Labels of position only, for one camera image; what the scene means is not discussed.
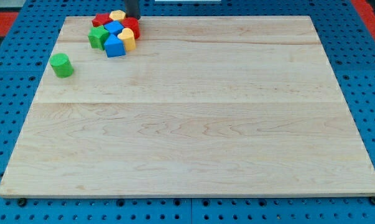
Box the blue triangle block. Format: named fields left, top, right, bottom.
left=104, top=34, right=126, bottom=57

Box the yellow hexagon block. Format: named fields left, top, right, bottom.
left=109, top=10, right=126, bottom=22

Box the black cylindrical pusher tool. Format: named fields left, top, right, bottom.
left=124, top=0, right=141, bottom=20

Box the green cylinder block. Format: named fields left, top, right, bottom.
left=49, top=53, right=74, bottom=78

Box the red cylinder block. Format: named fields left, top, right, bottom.
left=121, top=17, right=141, bottom=39

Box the light wooden board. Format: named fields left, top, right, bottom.
left=0, top=16, right=375, bottom=198

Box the blue cube block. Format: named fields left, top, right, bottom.
left=104, top=21, right=124, bottom=35

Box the yellow heart block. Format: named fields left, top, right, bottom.
left=117, top=28, right=136, bottom=51

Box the green star block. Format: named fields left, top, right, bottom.
left=88, top=26, right=109, bottom=50

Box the red star block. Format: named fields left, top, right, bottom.
left=91, top=12, right=113, bottom=27

